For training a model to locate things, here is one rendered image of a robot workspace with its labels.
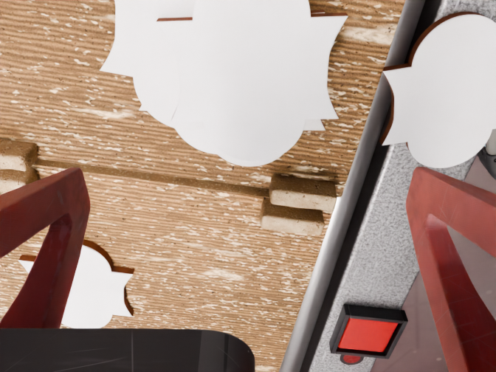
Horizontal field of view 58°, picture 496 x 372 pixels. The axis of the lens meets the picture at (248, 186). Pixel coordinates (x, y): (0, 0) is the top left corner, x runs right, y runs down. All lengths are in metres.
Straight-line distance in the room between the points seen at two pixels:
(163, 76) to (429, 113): 0.23
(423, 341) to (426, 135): 1.90
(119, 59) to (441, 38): 0.24
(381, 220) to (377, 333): 0.17
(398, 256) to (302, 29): 0.31
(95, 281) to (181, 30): 0.31
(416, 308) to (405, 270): 1.55
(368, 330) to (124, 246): 0.31
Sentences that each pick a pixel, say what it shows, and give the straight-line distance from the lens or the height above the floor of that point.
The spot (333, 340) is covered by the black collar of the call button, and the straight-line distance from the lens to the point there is 0.60.
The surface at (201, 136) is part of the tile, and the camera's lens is 0.35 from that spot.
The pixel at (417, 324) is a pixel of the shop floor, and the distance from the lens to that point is 2.18.
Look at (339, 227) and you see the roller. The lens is 0.48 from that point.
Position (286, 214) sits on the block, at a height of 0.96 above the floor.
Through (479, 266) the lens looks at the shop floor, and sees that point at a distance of 2.00.
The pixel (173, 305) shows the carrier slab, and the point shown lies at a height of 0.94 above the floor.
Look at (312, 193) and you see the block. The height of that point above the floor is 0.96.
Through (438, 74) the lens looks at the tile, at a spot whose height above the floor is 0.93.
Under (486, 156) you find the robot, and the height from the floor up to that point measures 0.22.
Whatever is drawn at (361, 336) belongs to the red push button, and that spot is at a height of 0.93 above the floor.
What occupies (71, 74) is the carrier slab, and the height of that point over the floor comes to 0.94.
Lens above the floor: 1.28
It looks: 55 degrees down
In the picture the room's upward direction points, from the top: 178 degrees counter-clockwise
